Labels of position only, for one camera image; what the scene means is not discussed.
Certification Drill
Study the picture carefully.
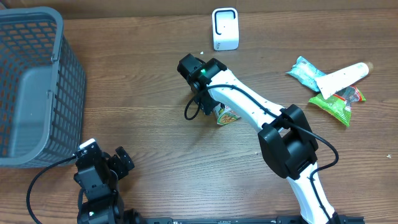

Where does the cup noodles container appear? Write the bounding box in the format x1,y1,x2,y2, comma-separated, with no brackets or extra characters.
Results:
213,103,240,126

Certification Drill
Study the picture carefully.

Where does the green tissue pack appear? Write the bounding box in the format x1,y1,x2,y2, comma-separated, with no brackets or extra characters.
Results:
287,56,325,92

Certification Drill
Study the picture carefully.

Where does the white tube gold cap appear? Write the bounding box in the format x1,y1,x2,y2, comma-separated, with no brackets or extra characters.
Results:
315,62,374,100

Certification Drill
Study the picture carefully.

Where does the green snack bag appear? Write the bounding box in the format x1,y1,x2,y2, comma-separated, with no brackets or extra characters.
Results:
308,86,366,127

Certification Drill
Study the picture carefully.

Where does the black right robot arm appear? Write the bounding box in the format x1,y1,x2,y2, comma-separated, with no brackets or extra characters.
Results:
177,54,338,223

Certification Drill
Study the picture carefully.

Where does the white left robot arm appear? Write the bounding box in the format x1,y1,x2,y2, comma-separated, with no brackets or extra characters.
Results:
74,146,147,224

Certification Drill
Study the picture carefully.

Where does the white barcode scanner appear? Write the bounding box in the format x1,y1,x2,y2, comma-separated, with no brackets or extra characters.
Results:
211,7,239,51

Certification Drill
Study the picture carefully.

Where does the grey plastic shopping basket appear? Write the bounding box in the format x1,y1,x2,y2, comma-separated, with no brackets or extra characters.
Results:
1,7,86,168

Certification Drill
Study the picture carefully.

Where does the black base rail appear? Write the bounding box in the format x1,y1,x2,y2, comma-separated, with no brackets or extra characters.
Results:
124,216,366,224

